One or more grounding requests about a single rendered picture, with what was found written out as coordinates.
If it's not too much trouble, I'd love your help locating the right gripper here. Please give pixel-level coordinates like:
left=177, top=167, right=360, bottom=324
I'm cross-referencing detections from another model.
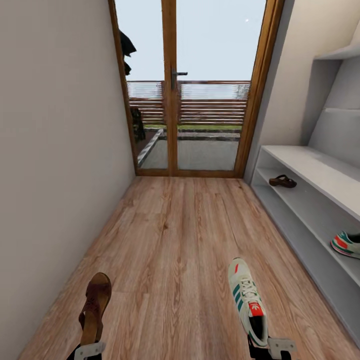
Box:
left=247, top=335, right=292, bottom=360

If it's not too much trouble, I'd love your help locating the sandal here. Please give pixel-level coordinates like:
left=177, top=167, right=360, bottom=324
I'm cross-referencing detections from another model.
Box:
left=78, top=272, right=112, bottom=347
left=269, top=174, right=298, bottom=188

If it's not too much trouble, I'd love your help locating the gym shoe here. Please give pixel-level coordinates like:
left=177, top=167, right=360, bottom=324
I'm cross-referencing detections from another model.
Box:
left=227, top=257, right=269, bottom=348
left=330, top=231, right=360, bottom=259

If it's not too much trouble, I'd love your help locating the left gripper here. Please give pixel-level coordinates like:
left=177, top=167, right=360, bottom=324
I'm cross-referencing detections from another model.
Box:
left=67, top=344, right=102, bottom=360

